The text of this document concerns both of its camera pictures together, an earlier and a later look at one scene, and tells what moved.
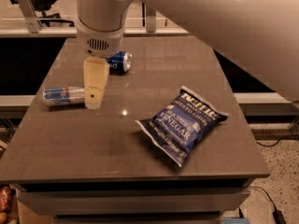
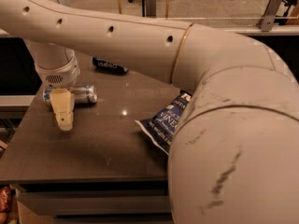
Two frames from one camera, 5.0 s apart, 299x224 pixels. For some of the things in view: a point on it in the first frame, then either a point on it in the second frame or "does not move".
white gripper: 100,42 → 59,76
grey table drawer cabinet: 134,200 does not move
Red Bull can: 67,95 does not move
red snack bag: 6,201 does not move
